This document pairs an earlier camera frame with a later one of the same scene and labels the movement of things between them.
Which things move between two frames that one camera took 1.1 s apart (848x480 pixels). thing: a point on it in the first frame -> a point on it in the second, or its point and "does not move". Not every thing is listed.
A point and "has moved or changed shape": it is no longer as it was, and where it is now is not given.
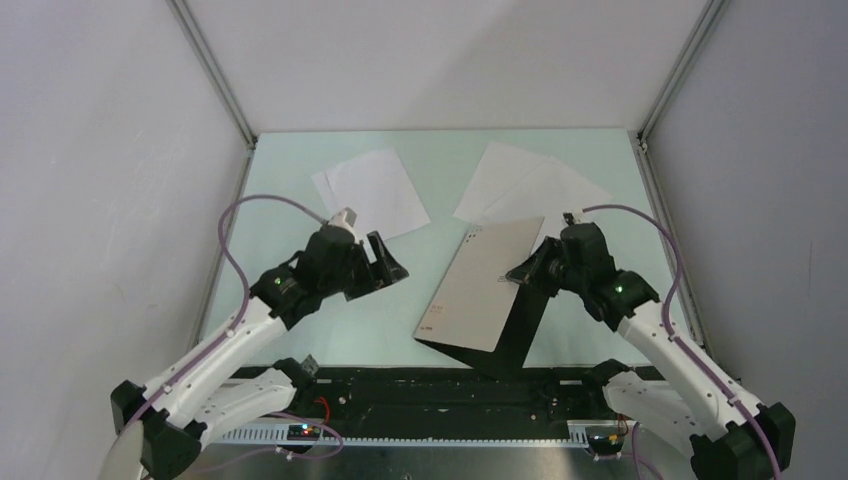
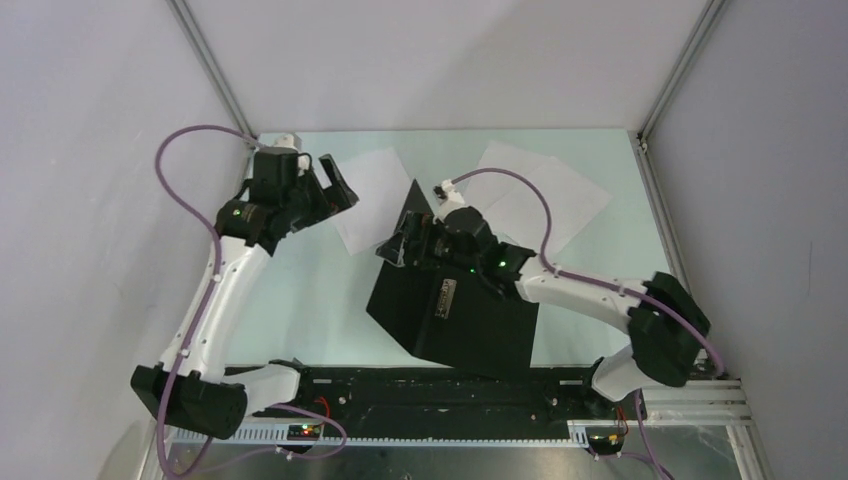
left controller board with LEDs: x=305 y=432 does not move
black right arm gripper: x=530 y=271 -> x=394 y=249
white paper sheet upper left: x=377 y=189 does not move
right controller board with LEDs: x=604 y=440 does not move
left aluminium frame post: x=213 y=71 does not move
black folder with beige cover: x=474 y=313 has moved or changed shape
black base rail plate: x=432 y=395 does not move
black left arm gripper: x=381 y=272 -> x=331 y=199
